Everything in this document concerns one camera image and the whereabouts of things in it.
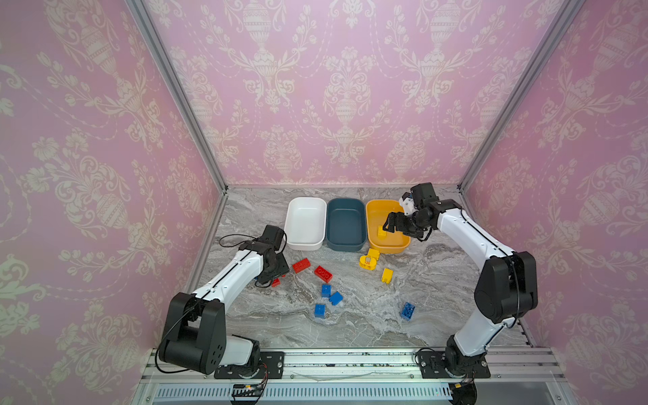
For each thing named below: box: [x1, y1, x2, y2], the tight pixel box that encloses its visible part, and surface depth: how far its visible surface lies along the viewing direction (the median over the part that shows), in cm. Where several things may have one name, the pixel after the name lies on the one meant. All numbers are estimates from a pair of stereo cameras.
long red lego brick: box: [291, 258, 312, 274], surface depth 96 cm
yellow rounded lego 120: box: [358, 254, 378, 271], surface depth 96 cm
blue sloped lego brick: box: [328, 291, 344, 306], surface depth 89 cm
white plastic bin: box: [284, 196, 328, 252], surface depth 108 cm
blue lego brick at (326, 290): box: [321, 283, 332, 297], surface depth 89 cm
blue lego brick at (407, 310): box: [400, 302, 416, 321], surface depth 85 cm
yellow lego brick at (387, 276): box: [381, 267, 395, 285], surface depth 92 cm
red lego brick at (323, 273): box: [313, 264, 334, 284], surface depth 94 cm
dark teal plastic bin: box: [325, 198, 368, 253], surface depth 108 cm
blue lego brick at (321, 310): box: [314, 303, 327, 319], surface depth 84 cm
